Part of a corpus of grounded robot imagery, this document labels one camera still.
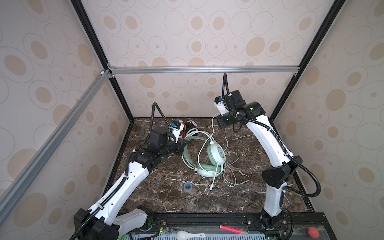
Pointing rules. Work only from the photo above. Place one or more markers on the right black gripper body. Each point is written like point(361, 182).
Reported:
point(227, 119)

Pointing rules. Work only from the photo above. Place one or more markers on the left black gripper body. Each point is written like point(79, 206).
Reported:
point(170, 146)

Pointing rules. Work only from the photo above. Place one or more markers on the white black headphones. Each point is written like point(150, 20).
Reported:
point(189, 126)

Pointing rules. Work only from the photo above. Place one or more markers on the mint green headphones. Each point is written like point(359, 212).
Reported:
point(215, 153)

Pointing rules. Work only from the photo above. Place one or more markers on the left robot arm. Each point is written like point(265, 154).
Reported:
point(102, 220)

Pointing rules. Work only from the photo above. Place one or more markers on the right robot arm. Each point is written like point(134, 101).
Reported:
point(283, 162)

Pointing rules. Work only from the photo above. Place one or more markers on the small blue tape roll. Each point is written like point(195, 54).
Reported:
point(188, 187)

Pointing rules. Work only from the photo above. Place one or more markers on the white plastic spoon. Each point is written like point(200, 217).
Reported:
point(183, 235)

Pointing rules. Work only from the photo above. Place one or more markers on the pink marker pen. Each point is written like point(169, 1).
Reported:
point(233, 230)

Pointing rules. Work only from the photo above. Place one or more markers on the red ball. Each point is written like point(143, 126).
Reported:
point(313, 232)

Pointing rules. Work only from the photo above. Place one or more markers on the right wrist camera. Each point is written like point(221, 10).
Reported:
point(221, 106)

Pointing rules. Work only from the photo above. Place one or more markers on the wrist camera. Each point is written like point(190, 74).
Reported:
point(177, 129)
point(221, 106)

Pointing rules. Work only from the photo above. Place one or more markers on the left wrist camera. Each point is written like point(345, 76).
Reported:
point(177, 129)

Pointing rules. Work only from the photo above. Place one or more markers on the horizontal aluminium rail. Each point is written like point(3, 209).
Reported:
point(204, 70)

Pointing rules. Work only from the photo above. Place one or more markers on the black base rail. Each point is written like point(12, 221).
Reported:
point(250, 222)

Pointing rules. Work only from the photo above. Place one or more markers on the left diagonal aluminium rail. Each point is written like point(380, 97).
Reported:
point(24, 180)

